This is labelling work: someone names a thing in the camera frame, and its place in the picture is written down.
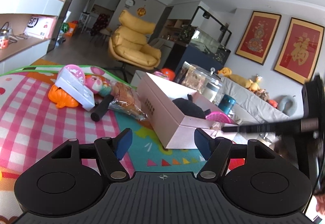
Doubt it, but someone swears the packaged bread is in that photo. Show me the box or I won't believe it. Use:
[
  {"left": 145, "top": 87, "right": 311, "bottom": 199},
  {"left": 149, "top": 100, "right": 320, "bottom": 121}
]
[{"left": 108, "top": 82, "right": 147, "bottom": 121}]

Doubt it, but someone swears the grey neck pillow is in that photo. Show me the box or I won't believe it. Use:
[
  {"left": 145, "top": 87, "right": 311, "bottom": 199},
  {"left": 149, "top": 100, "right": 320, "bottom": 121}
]
[{"left": 277, "top": 95, "right": 297, "bottom": 117}]

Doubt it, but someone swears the pink plastic bowl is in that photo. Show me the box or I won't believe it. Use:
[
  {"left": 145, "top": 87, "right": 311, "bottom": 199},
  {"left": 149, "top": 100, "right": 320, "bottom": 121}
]
[{"left": 206, "top": 111, "right": 232, "bottom": 124}]

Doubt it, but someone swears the black cylinder roller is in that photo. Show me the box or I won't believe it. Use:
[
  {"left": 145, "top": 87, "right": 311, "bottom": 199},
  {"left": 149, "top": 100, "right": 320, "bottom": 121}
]
[{"left": 90, "top": 94, "right": 114, "bottom": 122}]

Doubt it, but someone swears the teal thermos bottle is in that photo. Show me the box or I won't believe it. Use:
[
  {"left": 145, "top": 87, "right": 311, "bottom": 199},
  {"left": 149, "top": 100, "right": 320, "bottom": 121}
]
[{"left": 218, "top": 94, "right": 236, "bottom": 115}]

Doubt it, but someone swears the black plush toy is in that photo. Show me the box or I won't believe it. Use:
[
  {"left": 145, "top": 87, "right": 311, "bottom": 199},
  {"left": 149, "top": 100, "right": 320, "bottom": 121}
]
[{"left": 172, "top": 94, "right": 211, "bottom": 119}]

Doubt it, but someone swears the grey sofa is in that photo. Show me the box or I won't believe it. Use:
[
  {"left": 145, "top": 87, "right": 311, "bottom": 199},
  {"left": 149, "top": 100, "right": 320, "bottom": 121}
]
[{"left": 217, "top": 77, "right": 303, "bottom": 125}]

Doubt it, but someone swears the pink cardboard storage box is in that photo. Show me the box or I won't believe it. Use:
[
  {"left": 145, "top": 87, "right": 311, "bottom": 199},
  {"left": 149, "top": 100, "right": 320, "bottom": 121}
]
[{"left": 137, "top": 73, "right": 223, "bottom": 149}]

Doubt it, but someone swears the glass jar with lid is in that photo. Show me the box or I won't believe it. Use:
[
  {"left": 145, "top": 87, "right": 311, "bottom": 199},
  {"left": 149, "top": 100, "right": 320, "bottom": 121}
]
[{"left": 193, "top": 66, "right": 223, "bottom": 102}]

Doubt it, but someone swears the red framed calligraphy picture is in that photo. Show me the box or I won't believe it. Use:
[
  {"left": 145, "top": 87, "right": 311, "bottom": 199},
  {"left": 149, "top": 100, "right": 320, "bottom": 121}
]
[{"left": 274, "top": 18, "right": 324, "bottom": 84}]

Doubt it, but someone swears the white toy box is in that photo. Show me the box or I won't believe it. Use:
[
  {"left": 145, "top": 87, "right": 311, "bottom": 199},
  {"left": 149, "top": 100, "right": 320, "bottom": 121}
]
[{"left": 55, "top": 65, "right": 95, "bottom": 111}]

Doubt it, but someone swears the orange plastic toy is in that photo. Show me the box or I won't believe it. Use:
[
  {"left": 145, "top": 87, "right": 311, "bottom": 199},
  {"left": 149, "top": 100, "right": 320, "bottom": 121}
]
[{"left": 48, "top": 85, "right": 79, "bottom": 108}]

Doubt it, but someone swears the yellow duck plush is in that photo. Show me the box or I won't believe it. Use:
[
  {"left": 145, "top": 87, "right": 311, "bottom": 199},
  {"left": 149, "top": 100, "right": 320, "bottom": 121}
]
[{"left": 217, "top": 67, "right": 253, "bottom": 89}]

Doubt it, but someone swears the colourful play mat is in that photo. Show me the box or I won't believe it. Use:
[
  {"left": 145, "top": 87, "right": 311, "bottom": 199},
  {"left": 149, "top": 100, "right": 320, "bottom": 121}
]
[{"left": 1, "top": 66, "right": 205, "bottom": 223}]

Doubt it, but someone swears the orange round toy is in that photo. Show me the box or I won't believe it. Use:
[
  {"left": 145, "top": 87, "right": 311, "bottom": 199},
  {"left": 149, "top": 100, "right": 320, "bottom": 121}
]
[{"left": 160, "top": 68, "right": 176, "bottom": 81}]

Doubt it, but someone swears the red framed gourd picture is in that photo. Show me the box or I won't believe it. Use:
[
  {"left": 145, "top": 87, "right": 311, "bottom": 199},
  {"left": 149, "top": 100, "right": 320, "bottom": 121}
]
[{"left": 235, "top": 11, "right": 282, "bottom": 65}]

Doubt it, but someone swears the fish tank on cabinet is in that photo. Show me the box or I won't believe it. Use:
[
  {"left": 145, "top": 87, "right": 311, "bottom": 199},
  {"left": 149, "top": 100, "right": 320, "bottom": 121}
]
[{"left": 177, "top": 5, "right": 232, "bottom": 69}]

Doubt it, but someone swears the yellow lounge chair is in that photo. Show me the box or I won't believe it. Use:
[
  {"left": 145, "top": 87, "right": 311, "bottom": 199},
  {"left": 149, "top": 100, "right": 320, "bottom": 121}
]
[{"left": 106, "top": 10, "right": 161, "bottom": 82}]

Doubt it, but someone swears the white SF express box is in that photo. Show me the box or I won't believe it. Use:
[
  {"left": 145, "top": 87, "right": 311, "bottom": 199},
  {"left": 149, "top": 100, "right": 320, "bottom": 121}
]
[{"left": 24, "top": 15, "right": 56, "bottom": 40}]

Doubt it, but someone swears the wall clock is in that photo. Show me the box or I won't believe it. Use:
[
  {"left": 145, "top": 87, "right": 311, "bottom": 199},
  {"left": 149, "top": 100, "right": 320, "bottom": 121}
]
[{"left": 125, "top": 0, "right": 135, "bottom": 8}]

